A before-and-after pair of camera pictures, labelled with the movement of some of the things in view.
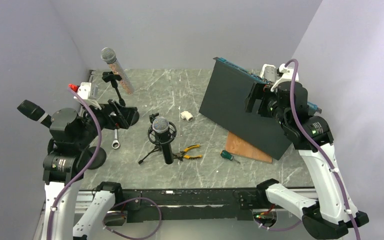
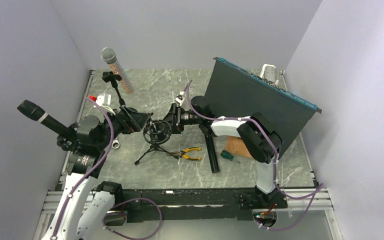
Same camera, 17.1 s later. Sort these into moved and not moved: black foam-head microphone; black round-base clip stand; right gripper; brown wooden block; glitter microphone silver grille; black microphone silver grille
Moved: black microphone silver grille; right gripper
Not moved: brown wooden block; black foam-head microphone; glitter microphone silver grille; black round-base clip stand
